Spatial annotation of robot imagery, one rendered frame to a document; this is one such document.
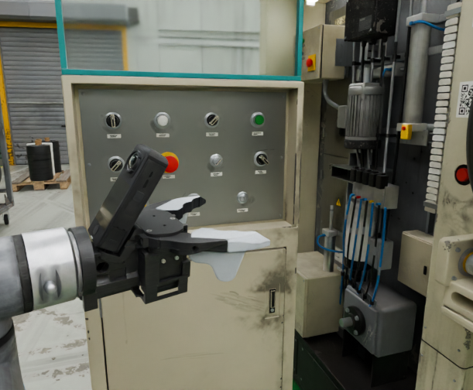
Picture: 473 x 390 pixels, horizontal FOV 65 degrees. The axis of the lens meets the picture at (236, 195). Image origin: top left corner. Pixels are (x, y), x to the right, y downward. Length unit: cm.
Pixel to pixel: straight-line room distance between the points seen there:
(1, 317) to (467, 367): 95
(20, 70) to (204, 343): 927
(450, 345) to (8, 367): 91
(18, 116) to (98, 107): 915
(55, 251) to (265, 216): 71
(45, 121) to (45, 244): 945
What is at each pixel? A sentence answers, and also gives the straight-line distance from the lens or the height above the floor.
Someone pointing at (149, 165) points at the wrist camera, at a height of 114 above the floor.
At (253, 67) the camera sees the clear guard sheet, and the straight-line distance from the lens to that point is 95.
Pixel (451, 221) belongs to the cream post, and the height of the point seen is 95.
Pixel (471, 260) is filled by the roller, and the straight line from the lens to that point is 87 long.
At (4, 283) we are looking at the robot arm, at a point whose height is 105.
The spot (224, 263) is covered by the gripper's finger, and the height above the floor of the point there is 103.
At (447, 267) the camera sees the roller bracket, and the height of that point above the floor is 89.
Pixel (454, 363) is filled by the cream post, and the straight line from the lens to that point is 108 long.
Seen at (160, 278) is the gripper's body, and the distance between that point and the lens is 43.
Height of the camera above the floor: 119
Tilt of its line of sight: 12 degrees down
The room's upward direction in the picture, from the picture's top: straight up
